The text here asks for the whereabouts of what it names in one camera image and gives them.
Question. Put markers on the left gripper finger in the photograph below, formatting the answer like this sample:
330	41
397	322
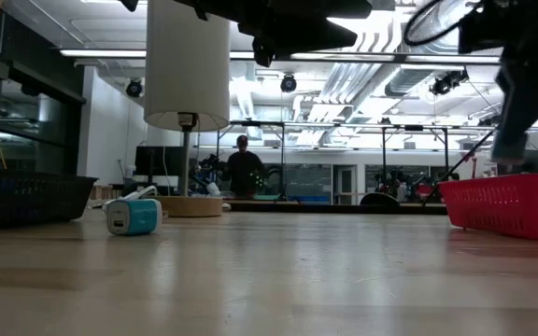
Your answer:
263	53
301	36

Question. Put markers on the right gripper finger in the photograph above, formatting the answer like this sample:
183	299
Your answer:
530	93

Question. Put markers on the teal cube wall charger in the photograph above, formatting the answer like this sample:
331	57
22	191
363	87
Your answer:
133	218

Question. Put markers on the round black ceiling fixture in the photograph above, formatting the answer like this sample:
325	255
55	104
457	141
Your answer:
133	88
288	83

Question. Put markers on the black monitor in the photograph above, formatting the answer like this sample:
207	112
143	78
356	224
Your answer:
535	163
157	161

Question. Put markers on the white cylindrical lamp shade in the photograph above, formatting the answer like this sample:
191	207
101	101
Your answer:
187	70

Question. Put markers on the black ceiling spotlight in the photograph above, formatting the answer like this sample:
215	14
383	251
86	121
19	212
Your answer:
444	85

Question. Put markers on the red slotted plastic basket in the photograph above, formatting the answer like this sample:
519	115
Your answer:
507	210

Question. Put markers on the person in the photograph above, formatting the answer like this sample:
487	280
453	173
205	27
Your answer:
244	172

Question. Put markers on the metal lamp pole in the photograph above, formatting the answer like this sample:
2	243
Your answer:
185	163

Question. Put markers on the long ceiling light strip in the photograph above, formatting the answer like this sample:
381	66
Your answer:
110	53

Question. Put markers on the round wooden lamp base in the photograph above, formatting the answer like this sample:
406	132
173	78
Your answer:
189	207

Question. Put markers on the black slotted plastic basket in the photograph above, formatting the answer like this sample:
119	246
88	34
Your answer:
26	200

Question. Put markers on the black background station frame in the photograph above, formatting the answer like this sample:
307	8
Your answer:
245	123

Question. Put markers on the black aluminium table frame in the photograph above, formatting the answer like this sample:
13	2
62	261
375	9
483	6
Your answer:
325	207

